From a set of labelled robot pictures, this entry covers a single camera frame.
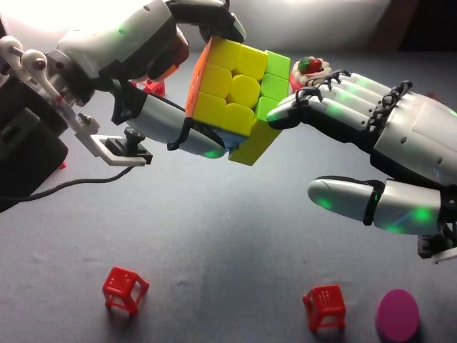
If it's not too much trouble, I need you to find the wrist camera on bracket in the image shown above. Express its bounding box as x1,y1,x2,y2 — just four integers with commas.
416,232,457,266
66,110,154,169

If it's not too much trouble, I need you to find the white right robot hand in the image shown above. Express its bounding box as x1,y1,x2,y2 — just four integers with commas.
266,69,457,237

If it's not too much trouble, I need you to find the toy strawberry cake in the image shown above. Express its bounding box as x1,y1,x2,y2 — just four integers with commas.
288,56,332,95

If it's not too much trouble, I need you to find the Rubik's cube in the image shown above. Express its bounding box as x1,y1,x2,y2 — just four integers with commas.
184,35,292,167

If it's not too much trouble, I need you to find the black camera cable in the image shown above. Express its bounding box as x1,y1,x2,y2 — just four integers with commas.
0,165,137,214

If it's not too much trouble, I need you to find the grey table cloth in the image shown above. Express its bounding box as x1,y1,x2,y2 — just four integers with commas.
0,49,457,343

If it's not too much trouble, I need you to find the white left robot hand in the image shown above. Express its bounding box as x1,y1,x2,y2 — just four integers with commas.
56,0,248,161

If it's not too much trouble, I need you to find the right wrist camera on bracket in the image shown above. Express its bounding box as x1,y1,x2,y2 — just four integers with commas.
416,232,457,266

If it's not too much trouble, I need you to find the brown cardboard panel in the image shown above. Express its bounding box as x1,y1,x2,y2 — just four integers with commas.
386,0,410,53

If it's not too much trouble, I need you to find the magenta round disc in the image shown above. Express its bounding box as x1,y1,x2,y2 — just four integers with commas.
375,289,421,343

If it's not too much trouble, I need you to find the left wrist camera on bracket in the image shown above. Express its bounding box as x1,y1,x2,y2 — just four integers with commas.
66,110,154,169

